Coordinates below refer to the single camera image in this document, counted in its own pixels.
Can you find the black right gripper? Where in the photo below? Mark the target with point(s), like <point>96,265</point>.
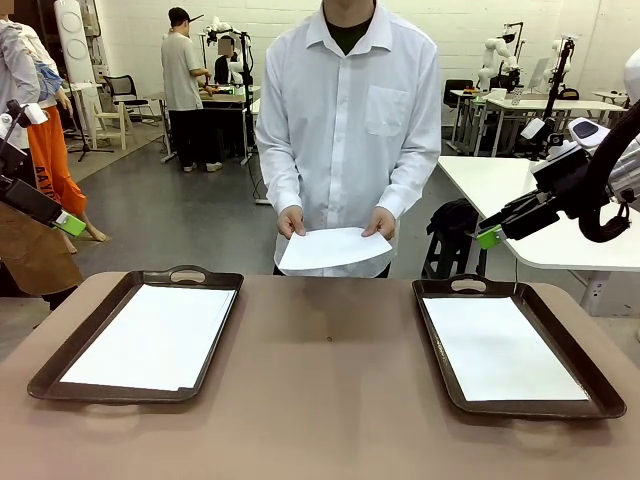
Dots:
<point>560,172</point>

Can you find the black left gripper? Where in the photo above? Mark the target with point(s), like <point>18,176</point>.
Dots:
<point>10,155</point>

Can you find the white A4 paper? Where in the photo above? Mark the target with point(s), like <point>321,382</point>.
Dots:
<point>500,350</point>
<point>335,250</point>
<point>150,335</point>

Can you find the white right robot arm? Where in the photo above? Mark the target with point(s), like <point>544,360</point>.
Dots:
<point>634,75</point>

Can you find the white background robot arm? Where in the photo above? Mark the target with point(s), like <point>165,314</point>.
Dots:
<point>556,50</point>
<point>217,24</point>
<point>492,50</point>

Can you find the person's left forearm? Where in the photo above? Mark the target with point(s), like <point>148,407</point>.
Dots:
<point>407,185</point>

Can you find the person's right forearm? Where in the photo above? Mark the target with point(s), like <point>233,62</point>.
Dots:
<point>282,185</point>

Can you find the person's left hand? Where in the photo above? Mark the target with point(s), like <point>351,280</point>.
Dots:
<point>382,225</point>

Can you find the person's right hand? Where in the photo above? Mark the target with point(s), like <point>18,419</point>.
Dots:
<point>292,222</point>

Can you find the large white table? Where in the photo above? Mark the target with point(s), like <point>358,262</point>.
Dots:
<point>500,180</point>

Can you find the mannequin with brown apron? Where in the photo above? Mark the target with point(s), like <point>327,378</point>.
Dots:
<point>30,260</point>

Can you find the black backpack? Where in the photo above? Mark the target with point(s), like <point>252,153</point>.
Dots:
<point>452,215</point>

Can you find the black tripod stand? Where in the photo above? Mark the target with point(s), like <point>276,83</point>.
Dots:
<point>82,135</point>

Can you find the black pole stand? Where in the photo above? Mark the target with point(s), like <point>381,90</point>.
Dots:
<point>550,107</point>

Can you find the white wooden chair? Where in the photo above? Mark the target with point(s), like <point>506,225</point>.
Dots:
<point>112,116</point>

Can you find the long white background table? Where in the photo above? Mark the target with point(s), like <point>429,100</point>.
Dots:
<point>550,104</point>

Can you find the patterned paper cup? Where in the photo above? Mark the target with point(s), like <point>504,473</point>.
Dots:
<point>516,97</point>

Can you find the brown plastic serving tray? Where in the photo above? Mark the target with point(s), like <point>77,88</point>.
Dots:
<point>565,350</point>
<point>97,325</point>

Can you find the black mesh office chair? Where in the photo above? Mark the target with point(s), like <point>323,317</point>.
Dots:
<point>120,87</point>

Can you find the background computer monitor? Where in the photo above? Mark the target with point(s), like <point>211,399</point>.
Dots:
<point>540,72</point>

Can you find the white standing air conditioner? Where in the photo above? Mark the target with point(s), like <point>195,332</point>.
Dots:
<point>75,45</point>

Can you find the man in grey shirt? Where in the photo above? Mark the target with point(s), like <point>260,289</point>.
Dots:
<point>180,75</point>

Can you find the person in white shirt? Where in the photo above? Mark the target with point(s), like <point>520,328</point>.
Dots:
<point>345,125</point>

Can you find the background workbench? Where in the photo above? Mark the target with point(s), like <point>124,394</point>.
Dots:
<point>225,97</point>

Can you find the seated person in black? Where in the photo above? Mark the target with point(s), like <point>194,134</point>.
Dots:
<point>225,65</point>

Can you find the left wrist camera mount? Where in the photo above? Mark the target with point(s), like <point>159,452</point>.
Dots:
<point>35,112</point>

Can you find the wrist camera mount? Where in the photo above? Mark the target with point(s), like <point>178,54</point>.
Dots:
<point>35,112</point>
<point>531,129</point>

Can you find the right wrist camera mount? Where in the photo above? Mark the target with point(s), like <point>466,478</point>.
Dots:
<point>531,129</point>

